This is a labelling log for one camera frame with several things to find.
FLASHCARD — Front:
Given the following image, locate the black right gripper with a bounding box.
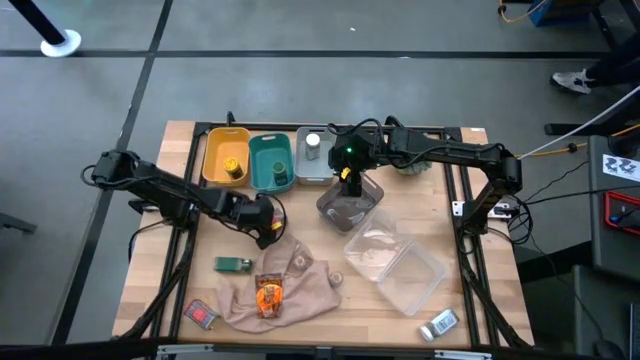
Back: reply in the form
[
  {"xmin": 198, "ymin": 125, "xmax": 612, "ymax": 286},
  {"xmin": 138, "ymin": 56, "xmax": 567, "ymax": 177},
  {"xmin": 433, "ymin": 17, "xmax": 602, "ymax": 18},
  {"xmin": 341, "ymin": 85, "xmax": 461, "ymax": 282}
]
[{"xmin": 327, "ymin": 130, "xmax": 381, "ymax": 198}]

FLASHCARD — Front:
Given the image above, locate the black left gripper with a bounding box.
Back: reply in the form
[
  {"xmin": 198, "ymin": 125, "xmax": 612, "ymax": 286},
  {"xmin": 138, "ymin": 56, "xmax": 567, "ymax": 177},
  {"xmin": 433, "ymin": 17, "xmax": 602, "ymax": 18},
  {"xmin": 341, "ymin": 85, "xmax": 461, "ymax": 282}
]
[{"xmin": 239, "ymin": 193, "xmax": 287, "ymax": 250}]

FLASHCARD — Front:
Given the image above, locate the green-lid spice jar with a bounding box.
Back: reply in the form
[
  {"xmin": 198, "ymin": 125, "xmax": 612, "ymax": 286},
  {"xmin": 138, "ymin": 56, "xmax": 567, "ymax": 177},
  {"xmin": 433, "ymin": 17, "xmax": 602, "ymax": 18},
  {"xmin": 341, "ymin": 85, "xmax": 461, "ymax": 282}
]
[{"xmin": 271, "ymin": 160, "xmax": 290, "ymax": 187}]

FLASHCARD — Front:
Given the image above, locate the white-lid spice jar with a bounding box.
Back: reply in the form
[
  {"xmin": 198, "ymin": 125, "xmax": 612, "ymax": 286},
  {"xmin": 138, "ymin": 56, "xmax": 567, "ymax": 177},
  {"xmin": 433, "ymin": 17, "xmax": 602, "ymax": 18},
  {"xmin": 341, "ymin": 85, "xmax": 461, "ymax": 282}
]
[
  {"xmin": 305, "ymin": 132, "xmax": 322, "ymax": 161},
  {"xmin": 418, "ymin": 308, "xmax": 460, "ymax": 343}
]

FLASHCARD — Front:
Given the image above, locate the green spice tin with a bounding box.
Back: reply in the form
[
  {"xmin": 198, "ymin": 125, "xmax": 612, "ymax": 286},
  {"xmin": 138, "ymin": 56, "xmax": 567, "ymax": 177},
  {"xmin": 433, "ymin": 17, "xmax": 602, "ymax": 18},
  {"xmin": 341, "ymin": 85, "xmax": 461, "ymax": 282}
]
[{"xmin": 213, "ymin": 255, "xmax": 254, "ymax": 275}]

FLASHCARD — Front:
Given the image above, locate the yellow-lid spice jar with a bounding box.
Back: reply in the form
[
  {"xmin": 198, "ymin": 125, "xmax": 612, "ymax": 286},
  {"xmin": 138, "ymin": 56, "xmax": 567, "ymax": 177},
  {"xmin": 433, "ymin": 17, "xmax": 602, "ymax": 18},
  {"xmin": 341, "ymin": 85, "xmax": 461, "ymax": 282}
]
[{"xmin": 223, "ymin": 156, "xmax": 246, "ymax": 181}]

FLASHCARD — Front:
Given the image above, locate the beige cloth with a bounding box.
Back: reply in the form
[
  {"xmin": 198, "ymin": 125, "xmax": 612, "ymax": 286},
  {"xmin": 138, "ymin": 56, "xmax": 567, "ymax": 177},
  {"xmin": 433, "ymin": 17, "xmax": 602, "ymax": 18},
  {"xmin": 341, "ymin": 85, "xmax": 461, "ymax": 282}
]
[{"xmin": 214, "ymin": 232, "xmax": 344, "ymax": 335}]

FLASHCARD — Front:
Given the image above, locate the red packet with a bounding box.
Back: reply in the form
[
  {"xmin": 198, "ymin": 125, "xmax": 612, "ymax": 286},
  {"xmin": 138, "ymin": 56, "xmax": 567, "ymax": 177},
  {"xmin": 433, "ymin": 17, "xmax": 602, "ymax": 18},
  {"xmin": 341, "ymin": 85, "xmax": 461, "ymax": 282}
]
[{"xmin": 183, "ymin": 298, "xmax": 219, "ymax": 331}]

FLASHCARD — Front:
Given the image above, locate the smoky translucent plastic bin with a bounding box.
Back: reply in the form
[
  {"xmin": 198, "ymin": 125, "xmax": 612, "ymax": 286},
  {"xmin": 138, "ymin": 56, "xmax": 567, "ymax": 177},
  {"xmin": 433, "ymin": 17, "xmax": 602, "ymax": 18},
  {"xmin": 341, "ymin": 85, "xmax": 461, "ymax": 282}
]
[{"xmin": 315, "ymin": 172, "xmax": 385, "ymax": 235}]

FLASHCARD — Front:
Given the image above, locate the light grey plastic bin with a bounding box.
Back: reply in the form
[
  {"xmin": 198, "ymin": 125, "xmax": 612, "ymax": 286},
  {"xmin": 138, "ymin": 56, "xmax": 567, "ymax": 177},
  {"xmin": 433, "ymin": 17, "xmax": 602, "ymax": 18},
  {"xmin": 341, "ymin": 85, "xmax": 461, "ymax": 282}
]
[{"xmin": 294, "ymin": 125, "xmax": 338, "ymax": 186}]

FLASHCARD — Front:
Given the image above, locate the teal plastic bin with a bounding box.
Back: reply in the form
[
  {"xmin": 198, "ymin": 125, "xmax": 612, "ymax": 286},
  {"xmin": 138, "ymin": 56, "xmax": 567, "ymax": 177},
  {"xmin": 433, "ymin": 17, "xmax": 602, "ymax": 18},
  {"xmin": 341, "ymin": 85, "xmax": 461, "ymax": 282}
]
[{"xmin": 248, "ymin": 132, "xmax": 296, "ymax": 195}]

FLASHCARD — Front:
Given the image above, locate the green artificial plant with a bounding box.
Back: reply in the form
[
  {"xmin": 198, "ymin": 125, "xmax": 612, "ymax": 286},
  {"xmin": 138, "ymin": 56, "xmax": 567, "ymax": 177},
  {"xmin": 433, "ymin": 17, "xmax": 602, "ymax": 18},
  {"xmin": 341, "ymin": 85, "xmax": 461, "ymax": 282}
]
[{"xmin": 397, "ymin": 158, "xmax": 434, "ymax": 176}]

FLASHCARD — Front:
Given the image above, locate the clear plastic bin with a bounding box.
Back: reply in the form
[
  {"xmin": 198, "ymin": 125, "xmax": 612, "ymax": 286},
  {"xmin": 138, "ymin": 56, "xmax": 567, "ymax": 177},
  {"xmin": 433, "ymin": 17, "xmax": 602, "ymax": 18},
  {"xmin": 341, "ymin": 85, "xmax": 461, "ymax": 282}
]
[
  {"xmin": 375, "ymin": 239, "xmax": 448, "ymax": 317},
  {"xmin": 342, "ymin": 209, "xmax": 416, "ymax": 284}
]

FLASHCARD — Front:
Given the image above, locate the yellow plastic bin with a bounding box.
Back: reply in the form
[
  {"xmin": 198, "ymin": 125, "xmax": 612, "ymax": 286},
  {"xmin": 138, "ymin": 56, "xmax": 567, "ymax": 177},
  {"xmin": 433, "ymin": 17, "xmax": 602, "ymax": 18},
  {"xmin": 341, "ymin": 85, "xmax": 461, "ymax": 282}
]
[{"xmin": 201, "ymin": 126, "xmax": 252, "ymax": 189}]

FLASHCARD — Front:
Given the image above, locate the black desk leg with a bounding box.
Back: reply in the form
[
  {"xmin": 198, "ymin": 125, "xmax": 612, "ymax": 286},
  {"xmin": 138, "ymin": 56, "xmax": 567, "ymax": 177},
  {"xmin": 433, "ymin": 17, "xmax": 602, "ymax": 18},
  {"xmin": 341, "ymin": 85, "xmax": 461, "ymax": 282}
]
[{"xmin": 543, "ymin": 97, "xmax": 640, "ymax": 137}]

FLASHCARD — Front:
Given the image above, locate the black rig crossbar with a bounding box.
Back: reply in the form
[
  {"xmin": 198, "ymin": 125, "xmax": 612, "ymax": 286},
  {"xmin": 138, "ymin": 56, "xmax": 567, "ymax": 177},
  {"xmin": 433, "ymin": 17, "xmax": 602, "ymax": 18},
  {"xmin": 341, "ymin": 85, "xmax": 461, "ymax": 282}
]
[{"xmin": 0, "ymin": 337, "xmax": 591, "ymax": 360}]

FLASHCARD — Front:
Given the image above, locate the person's shoe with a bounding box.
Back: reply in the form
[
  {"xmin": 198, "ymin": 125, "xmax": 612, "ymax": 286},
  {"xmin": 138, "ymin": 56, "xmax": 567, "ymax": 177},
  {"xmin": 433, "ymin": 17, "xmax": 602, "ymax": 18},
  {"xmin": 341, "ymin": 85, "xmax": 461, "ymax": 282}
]
[{"xmin": 551, "ymin": 68, "xmax": 594, "ymax": 96}]

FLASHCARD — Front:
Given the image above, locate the grey chair leg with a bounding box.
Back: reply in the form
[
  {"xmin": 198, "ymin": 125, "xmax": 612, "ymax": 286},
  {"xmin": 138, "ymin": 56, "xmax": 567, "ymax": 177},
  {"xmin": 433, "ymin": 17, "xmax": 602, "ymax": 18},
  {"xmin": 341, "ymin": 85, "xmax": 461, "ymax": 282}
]
[{"xmin": 0, "ymin": 212, "xmax": 39, "ymax": 235}]

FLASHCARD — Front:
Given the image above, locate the red-framed device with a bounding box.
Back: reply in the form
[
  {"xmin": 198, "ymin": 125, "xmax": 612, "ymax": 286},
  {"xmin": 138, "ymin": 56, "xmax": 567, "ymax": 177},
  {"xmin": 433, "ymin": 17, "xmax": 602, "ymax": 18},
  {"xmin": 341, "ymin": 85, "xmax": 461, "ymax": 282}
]
[{"xmin": 603, "ymin": 189, "xmax": 640, "ymax": 237}]

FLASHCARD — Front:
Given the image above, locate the blue box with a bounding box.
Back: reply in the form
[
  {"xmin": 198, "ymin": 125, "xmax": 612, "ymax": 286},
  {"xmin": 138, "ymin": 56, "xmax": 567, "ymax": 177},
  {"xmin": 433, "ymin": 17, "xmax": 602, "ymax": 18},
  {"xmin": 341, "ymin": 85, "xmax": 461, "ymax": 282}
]
[{"xmin": 528, "ymin": 0, "xmax": 604, "ymax": 27}]

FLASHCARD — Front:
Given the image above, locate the white printed sticker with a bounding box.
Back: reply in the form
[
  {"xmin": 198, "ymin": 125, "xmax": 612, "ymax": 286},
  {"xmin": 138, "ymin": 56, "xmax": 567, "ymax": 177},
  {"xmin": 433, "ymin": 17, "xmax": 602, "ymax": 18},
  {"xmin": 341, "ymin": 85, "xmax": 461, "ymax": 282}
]
[{"xmin": 602, "ymin": 153, "xmax": 640, "ymax": 183}]

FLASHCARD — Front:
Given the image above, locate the black pole with white base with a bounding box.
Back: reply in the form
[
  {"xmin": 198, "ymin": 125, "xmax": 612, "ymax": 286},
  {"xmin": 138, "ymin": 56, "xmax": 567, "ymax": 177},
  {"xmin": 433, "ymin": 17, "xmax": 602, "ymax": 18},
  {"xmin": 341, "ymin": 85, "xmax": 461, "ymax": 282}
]
[{"xmin": 9, "ymin": 0, "xmax": 83, "ymax": 58}]

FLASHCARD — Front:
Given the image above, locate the dark grey low cabinet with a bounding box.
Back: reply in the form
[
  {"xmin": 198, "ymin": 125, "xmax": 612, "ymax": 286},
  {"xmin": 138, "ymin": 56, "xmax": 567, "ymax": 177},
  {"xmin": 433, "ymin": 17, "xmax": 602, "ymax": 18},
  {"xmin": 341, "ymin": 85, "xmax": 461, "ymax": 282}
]
[{"xmin": 572, "ymin": 264, "xmax": 640, "ymax": 360}]

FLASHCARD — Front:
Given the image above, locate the person's leg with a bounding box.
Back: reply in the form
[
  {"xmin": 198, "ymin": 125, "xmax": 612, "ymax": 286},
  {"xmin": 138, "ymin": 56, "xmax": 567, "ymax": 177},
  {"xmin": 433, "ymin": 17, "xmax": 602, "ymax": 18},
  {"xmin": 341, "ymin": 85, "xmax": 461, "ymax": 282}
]
[{"xmin": 584, "ymin": 34, "xmax": 640, "ymax": 84}]

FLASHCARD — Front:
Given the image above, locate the black computer mouse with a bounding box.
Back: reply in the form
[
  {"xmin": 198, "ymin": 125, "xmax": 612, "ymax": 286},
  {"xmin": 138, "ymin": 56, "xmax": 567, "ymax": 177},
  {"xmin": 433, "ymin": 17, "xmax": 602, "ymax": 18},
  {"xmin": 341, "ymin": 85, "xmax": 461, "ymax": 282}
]
[{"xmin": 592, "ymin": 338, "xmax": 626, "ymax": 360}]

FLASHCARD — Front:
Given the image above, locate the black aluminium table frame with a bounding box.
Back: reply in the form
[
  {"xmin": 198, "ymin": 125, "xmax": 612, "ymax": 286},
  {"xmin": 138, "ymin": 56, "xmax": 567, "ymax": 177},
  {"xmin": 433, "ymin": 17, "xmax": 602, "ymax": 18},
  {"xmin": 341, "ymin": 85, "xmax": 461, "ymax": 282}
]
[{"xmin": 114, "ymin": 119, "xmax": 534, "ymax": 351}]

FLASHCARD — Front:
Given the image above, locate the black cable bundle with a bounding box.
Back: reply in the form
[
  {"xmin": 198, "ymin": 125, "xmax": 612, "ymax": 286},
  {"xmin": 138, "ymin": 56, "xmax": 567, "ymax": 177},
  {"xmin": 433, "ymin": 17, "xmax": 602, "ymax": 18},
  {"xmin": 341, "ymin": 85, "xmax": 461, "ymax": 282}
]
[
  {"xmin": 119, "ymin": 219, "xmax": 199, "ymax": 342},
  {"xmin": 452, "ymin": 219, "xmax": 534, "ymax": 349}
]

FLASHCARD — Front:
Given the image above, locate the silver bracket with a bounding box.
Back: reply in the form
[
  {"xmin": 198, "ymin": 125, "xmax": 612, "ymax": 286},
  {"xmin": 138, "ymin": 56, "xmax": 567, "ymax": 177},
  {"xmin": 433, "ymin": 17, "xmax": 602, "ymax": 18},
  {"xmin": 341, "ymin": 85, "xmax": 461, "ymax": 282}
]
[
  {"xmin": 157, "ymin": 343, "xmax": 216, "ymax": 360},
  {"xmin": 433, "ymin": 349, "xmax": 494, "ymax": 360}
]

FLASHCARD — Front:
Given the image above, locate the yellow cable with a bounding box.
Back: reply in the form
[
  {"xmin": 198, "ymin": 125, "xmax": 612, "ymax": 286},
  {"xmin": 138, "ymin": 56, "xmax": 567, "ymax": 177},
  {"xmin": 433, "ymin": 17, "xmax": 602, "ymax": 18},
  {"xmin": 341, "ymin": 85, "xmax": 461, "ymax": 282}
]
[{"xmin": 497, "ymin": 0, "xmax": 549, "ymax": 24}]

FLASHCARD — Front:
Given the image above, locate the white cable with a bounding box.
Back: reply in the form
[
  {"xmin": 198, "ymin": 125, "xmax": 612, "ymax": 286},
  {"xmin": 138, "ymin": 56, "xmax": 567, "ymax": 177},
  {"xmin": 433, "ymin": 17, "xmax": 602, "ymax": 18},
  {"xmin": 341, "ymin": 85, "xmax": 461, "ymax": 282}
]
[{"xmin": 519, "ymin": 85, "xmax": 640, "ymax": 160}]

